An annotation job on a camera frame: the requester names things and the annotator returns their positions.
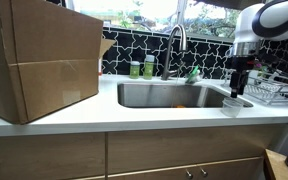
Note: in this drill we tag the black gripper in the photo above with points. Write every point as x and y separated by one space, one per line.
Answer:
239 75

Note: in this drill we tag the small clear plastic lunch box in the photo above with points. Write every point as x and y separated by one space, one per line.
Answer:
231 107

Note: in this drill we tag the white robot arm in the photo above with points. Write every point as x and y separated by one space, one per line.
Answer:
262 21

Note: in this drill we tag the stainless steel sink basin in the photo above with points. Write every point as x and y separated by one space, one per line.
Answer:
141 95

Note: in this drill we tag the large cardboard box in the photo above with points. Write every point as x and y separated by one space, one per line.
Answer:
48 58

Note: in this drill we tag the green white sponge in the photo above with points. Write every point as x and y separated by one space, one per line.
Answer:
193 76

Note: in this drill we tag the orange plastic ball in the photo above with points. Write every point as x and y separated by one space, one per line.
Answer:
180 106

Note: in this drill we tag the wooden cabinet doors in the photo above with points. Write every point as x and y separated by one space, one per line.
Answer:
225 153

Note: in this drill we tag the right silver cabinet knob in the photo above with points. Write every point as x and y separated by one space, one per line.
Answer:
203 172

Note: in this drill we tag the tall green soap bottle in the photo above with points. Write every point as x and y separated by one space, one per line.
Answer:
148 67

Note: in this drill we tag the short green soap bottle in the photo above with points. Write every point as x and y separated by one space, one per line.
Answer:
134 69

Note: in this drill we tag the steel wire dish rack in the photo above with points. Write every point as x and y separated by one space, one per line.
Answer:
267 87

